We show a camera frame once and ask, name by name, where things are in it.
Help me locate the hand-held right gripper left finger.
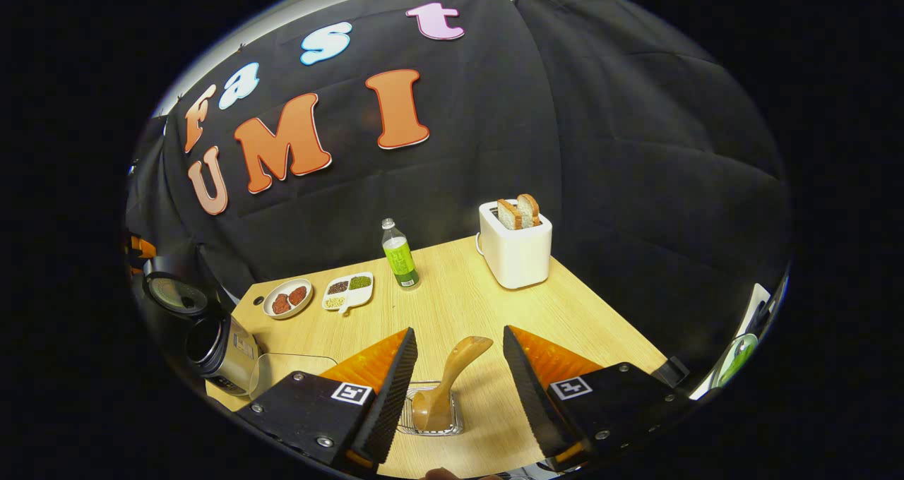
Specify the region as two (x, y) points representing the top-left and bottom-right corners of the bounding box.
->
(237, 327), (419, 470)

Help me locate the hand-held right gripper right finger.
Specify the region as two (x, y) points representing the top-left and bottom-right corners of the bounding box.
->
(503, 325), (693, 467)

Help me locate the wooden spoon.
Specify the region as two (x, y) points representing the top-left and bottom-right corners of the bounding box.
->
(412, 336), (494, 431)

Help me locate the black rice cooker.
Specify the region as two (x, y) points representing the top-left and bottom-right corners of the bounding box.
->
(141, 254), (262, 396)

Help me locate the white divided bean dish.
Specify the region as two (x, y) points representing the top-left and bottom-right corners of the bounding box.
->
(322, 272), (374, 315)

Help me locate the round white plate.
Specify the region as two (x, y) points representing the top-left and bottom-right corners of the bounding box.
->
(262, 278), (314, 320)

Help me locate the green label water bottle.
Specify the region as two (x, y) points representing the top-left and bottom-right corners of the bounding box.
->
(381, 218), (420, 290)

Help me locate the white toaster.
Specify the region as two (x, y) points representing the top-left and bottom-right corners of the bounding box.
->
(477, 199), (553, 290)

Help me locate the green round object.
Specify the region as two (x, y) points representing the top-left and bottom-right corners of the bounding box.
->
(715, 333), (759, 387)

